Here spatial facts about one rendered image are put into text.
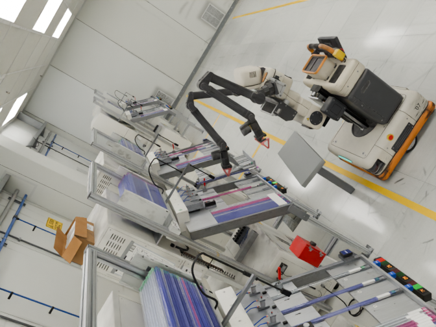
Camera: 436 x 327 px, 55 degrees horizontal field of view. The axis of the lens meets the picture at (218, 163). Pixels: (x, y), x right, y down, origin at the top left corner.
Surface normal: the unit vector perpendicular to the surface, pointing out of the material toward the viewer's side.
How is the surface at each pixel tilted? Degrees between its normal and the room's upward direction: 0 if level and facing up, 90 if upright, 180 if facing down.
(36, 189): 90
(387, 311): 47
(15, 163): 90
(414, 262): 0
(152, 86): 90
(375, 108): 90
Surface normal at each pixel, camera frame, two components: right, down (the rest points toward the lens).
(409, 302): -0.18, -0.94
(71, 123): 0.27, 0.25
